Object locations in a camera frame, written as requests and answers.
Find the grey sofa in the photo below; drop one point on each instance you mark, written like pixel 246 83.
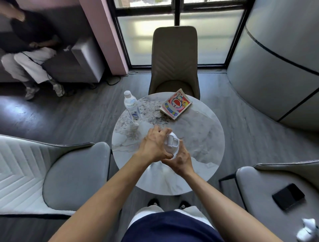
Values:
pixel 79 62

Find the person's right hand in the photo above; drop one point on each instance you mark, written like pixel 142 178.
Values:
pixel 182 163

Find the black framed window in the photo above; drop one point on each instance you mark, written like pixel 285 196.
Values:
pixel 179 32

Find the person's left hand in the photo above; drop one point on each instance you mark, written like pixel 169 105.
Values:
pixel 152 147

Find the person's left fingers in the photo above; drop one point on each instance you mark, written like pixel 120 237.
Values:
pixel 159 132

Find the black phone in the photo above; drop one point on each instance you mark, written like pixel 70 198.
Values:
pixel 288 197

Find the person's left forearm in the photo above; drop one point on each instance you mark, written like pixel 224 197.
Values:
pixel 104 199

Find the clear plastic water bottle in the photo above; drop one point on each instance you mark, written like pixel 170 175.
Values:
pixel 131 106

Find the beige upholstered chair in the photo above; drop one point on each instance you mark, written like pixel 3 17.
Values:
pixel 174 62

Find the navy blue shirt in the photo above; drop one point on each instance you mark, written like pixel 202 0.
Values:
pixel 172 228

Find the person's right thumb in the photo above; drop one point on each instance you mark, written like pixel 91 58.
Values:
pixel 181 148

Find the grey armchair with black frame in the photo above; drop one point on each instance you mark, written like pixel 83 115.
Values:
pixel 269 174

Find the grey white quilted armchair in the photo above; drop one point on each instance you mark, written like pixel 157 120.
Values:
pixel 49 174

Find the white plastic object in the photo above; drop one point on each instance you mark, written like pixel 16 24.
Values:
pixel 309 229

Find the colourful cartoon comic book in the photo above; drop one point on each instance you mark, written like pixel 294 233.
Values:
pixel 175 104

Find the person's right forearm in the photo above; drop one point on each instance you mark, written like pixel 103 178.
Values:
pixel 224 209

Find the white shorts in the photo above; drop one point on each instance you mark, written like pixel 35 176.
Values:
pixel 149 214

